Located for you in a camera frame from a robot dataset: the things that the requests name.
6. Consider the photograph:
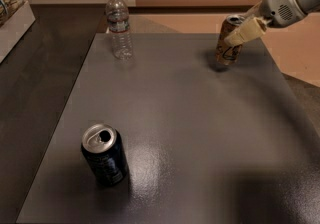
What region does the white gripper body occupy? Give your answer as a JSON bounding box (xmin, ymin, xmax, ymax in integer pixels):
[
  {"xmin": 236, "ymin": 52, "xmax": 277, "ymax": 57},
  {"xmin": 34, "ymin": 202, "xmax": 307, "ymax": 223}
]
[{"xmin": 259, "ymin": 0, "xmax": 307, "ymax": 28}]

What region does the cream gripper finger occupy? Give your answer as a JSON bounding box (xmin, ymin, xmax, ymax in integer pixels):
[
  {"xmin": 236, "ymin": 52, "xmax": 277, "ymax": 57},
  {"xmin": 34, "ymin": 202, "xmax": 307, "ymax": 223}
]
[
  {"xmin": 224, "ymin": 17, "xmax": 267, "ymax": 47},
  {"xmin": 243, "ymin": 2, "xmax": 261, "ymax": 19}
]

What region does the orange soda can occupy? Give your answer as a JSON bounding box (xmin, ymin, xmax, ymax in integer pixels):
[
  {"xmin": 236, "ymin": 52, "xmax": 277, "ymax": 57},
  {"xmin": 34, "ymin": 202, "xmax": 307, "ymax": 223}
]
[{"xmin": 215, "ymin": 15, "xmax": 244, "ymax": 66}]

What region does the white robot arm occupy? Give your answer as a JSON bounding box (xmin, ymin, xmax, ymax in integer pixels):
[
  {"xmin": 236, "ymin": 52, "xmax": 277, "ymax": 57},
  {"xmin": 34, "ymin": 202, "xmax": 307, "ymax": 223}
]
[{"xmin": 224, "ymin": 0, "xmax": 320, "ymax": 46}]

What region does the clear plastic water bottle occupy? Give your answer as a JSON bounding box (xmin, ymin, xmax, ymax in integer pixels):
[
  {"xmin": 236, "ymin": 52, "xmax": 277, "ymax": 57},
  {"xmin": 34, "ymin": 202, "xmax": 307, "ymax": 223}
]
[{"xmin": 105, "ymin": 0, "xmax": 133, "ymax": 60}]

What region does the dark blue soda can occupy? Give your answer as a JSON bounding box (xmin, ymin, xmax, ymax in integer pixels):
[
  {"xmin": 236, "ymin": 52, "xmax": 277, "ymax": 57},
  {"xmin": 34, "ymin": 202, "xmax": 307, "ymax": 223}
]
[{"xmin": 81, "ymin": 124, "xmax": 128, "ymax": 187}]

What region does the white box with patterned items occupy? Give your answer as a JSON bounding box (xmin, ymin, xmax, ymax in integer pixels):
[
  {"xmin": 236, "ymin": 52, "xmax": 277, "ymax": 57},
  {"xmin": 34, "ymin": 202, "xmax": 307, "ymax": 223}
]
[{"xmin": 0, "ymin": 0, "xmax": 35, "ymax": 63}]

